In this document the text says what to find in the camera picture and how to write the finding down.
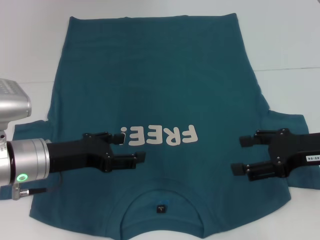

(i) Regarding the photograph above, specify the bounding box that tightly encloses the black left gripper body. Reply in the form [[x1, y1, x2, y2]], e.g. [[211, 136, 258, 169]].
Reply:
[[47, 133, 113, 174]]

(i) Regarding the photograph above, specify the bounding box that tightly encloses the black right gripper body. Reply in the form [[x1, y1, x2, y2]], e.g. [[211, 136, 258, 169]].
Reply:
[[268, 128, 320, 179]]

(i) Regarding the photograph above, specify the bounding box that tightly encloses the teal blue printed t-shirt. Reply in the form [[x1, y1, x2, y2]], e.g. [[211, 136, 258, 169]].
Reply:
[[0, 14, 320, 240]]

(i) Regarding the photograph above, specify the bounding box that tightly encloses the dark left arm cable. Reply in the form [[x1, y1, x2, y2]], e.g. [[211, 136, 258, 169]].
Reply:
[[21, 173, 64, 195]]

